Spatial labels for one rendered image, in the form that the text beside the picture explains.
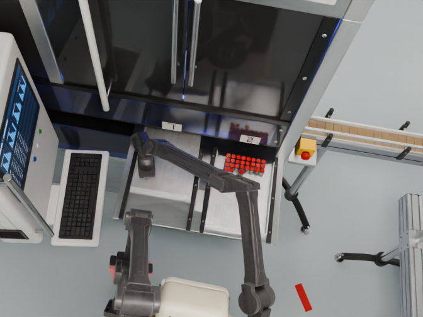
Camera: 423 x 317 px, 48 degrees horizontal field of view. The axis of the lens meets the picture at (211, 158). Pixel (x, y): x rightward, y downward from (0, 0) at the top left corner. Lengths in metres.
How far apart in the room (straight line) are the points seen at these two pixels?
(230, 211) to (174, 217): 0.24
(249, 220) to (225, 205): 0.53
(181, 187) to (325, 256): 1.27
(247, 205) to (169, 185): 0.62
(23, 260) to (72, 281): 0.31
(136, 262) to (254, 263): 0.42
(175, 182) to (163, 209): 0.13
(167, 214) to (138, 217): 0.56
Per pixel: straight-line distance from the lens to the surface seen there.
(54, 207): 2.17
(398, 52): 3.99
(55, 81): 1.95
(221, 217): 2.03
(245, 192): 1.52
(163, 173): 2.09
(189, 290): 1.48
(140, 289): 1.24
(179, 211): 2.03
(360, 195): 3.25
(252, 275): 1.56
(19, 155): 1.75
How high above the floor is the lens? 2.80
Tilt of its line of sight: 64 degrees down
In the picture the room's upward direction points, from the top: 12 degrees clockwise
